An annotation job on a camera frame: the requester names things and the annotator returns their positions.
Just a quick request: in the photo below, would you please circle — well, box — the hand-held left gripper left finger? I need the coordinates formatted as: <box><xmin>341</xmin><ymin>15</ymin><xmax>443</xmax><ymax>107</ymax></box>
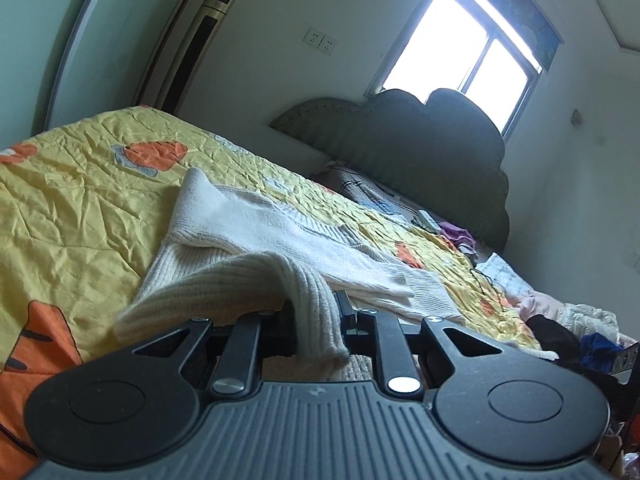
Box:
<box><xmin>131</xmin><ymin>305</ymin><xmax>301</xmax><ymax>399</ymax></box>

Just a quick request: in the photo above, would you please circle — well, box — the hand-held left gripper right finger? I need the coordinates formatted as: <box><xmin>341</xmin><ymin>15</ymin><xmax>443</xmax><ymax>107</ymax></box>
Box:
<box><xmin>333</xmin><ymin>290</ymin><xmax>502</xmax><ymax>396</ymax></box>

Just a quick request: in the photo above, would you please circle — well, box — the white knitted sweater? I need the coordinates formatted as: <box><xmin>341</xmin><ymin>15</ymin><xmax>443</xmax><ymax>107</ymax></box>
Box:
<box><xmin>114</xmin><ymin>167</ymin><xmax>469</xmax><ymax>382</ymax></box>

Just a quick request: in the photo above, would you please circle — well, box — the white remote control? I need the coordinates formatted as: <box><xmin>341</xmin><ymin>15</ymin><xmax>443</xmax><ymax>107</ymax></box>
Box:
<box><xmin>417</xmin><ymin>209</ymin><xmax>444</xmax><ymax>234</ymax></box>

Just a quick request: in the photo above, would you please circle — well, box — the purple cloth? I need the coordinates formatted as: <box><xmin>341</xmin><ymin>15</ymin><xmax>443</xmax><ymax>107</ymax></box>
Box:
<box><xmin>440</xmin><ymin>222</ymin><xmax>474</xmax><ymax>247</ymax></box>

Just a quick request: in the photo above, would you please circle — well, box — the white printed cloth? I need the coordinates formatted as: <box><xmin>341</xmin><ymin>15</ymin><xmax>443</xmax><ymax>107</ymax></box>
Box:
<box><xmin>475</xmin><ymin>252</ymin><xmax>537</xmax><ymax>307</ymax></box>

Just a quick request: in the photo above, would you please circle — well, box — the patterned grey pillow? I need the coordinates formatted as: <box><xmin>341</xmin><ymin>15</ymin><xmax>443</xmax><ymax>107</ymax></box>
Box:
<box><xmin>312</xmin><ymin>162</ymin><xmax>426</xmax><ymax>229</ymax></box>

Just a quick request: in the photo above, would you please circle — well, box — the pink cloth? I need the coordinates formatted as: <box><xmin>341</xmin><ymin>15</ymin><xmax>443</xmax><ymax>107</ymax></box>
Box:
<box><xmin>517</xmin><ymin>292</ymin><xmax>569</xmax><ymax>322</ymax></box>

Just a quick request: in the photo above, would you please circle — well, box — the black cloth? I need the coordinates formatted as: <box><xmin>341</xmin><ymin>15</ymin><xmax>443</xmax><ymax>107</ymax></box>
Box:
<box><xmin>524</xmin><ymin>312</ymin><xmax>640</xmax><ymax>397</ymax></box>

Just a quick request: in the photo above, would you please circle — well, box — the grey scalloped headboard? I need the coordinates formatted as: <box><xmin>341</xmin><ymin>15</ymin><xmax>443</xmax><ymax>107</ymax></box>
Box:
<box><xmin>270</xmin><ymin>88</ymin><xmax>511</xmax><ymax>256</ymax></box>

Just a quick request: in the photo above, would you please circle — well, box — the white puffer jacket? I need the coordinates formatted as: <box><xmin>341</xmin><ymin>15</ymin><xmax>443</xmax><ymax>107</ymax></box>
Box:
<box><xmin>555</xmin><ymin>302</ymin><xmax>621</xmax><ymax>347</ymax></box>

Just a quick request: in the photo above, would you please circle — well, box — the blue cloth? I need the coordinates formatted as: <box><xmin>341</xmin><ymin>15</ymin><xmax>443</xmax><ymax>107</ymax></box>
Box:
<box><xmin>579</xmin><ymin>332</ymin><xmax>627</xmax><ymax>367</ymax></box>

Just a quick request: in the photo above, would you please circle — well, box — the yellow orange printed bedspread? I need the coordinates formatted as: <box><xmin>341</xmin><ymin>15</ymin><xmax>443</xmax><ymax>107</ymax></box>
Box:
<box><xmin>0</xmin><ymin>105</ymin><xmax>559</xmax><ymax>462</ymax></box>

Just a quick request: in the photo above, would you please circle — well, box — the standing air conditioner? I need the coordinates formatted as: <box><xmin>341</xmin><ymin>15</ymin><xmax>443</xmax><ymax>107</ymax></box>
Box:
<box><xmin>149</xmin><ymin>0</ymin><xmax>239</xmax><ymax>114</ymax></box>

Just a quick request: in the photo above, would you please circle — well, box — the window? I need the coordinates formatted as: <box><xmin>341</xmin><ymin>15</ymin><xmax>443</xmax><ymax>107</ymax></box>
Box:
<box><xmin>364</xmin><ymin>0</ymin><xmax>544</xmax><ymax>137</ymax></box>

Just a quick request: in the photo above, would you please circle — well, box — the dark patterned curtain valance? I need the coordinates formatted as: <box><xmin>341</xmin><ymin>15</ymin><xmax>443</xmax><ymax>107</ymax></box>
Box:
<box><xmin>442</xmin><ymin>0</ymin><xmax>561</xmax><ymax>69</ymax></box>

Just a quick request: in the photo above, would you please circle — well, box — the green glass sliding door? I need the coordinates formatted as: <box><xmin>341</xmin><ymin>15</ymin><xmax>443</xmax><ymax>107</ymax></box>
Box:
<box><xmin>0</xmin><ymin>0</ymin><xmax>213</xmax><ymax>152</ymax></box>

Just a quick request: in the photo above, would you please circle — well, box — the thin black cable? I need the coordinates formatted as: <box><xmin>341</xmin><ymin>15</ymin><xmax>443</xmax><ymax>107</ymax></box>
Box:
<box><xmin>467</xmin><ymin>267</ymin><xmax>512</xmax><ymax>312</ymax></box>

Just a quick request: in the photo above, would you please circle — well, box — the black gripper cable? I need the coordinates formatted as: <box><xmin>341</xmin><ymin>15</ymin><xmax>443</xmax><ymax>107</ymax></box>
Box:
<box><xmin>0</xmin><ymin>425</ymin><xmax>39</xmax><ymax>461</ymax></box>

